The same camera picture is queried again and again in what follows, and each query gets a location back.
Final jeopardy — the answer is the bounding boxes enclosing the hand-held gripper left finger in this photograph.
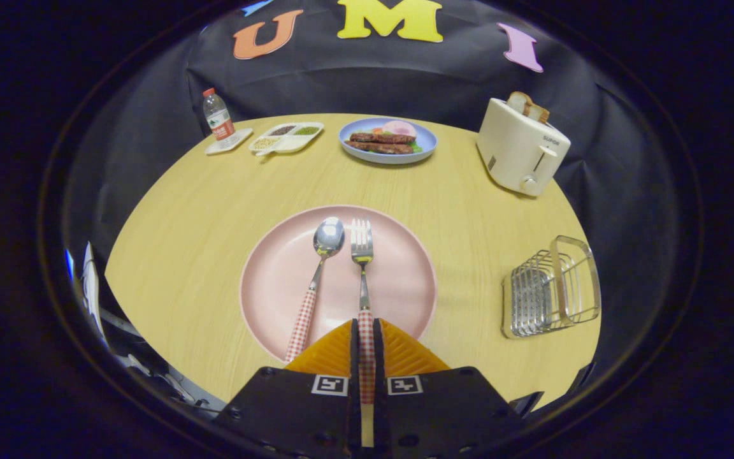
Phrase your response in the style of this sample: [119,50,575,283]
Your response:
[213,319,363,459]

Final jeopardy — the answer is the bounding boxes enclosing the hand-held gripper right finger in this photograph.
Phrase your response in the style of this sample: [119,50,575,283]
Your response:
[373,317,543,459]

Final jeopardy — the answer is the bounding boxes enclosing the fork with checkered handle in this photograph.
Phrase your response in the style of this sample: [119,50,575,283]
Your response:
[350,218,376,404]

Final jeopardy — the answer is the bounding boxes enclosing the spoon with checkered handle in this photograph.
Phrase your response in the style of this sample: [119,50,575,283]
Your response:
[284,217,345,364]

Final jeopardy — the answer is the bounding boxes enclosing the pink round plate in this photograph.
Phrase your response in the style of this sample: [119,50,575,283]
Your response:
[240,204,438,364]

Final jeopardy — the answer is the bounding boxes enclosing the brown meat slice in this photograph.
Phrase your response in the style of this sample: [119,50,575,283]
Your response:
[345,140,414,155]
[349,132,417,145]

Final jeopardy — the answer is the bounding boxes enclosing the blue food plate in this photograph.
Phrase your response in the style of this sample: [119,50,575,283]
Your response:
[338,117,438,165]

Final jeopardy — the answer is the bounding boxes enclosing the white divided condiment dish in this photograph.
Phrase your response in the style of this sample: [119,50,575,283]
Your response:
[248,122,325,157]

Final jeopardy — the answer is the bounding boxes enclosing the white square coaster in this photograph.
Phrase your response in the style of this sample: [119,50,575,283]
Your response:
[205,127,254,156]

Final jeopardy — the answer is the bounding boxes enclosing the cream toaster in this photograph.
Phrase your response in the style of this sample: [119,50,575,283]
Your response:
[477,97,572,197]

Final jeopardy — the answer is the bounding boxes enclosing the white paper sheets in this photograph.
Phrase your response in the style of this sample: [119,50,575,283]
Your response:
[80,242,110,348]

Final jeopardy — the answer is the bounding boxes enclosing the clear water bottle red cap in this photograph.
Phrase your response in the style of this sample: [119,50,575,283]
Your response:
[202,88,236,142]

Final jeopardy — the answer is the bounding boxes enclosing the metal wire cutlery basket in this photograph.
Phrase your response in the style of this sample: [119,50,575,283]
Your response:
[501,235,601,339]

